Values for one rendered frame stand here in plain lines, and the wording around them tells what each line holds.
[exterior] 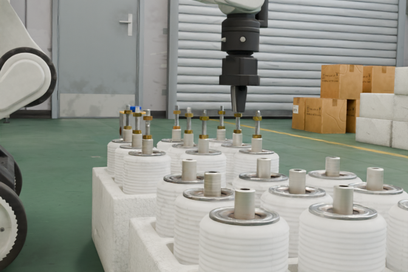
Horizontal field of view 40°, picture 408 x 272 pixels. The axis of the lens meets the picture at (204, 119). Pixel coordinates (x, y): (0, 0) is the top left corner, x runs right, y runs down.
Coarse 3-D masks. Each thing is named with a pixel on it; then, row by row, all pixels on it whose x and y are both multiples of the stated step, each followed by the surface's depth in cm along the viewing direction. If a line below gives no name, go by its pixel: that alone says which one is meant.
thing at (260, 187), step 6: (234, 180) 85; (240, 180) 83; (246, 180) 83; (288, 180) 84; (234, 186) 84; (240, 186) 82; (246, 186) 82; (252, 186) 81; (258, 186) 81; (264, 186) 81; (270, 186) 81; (258, 192) 81; (258, 198) 81; (258, 204) 81
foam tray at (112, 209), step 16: (96, 176) 131; (112, 176) 127; (96, 192) 130; (112, 192) 107; (96, 208) 130; (112, 208) 103; (128, 208) 103; (144, 208) 104; (96, 224) 130; (112, 224) 103; (128, 224) 103; (96, 240) 130; (112, 240) 103; (128, 240) 104; (112, 256) 103; (128, 256) 104
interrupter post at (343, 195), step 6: (336, 186) 62; (342, 186) 63; (348, 186) 62; (336, 192) 62; (342, 192) 62; (348, 192) 62; (336, 198) 62; (342, 198) 62; (348, 198) 62; (336, 204) 62; (342, 204) 62; (348, 204) 62; (336, 210) 62; (342, 210) 62; (348, 210) 62
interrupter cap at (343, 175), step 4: (308, 172) 89; (312, 172) 90; (316, 172) 90; (320, 172) 90; (324, 172) 91; (340, 172) 90; (344, 172) 91; (348, 172) 90; (312, 176) 87; (316, 176) 86; (320, 176) 86; (324, 176) 86; (328, 176) 86; (340, 176) 89; (344, 176) 87; (348, 176) 87; (352, 176) 86; (356, 176) 87
